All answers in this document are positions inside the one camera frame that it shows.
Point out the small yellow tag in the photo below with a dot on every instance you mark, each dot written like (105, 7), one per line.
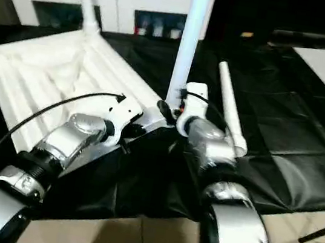
(247, 34)

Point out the black mat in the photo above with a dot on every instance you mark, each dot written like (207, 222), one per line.
(286, 131)

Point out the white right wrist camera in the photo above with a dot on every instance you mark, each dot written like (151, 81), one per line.
(195, 105)

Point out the white plastic table top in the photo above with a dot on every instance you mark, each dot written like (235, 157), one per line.
(66, 67)

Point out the white plastic table leg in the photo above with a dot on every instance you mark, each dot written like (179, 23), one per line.
(86, 3)
(232, 107)
(190, 40)

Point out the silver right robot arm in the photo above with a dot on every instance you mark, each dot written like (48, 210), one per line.
(227, 217)

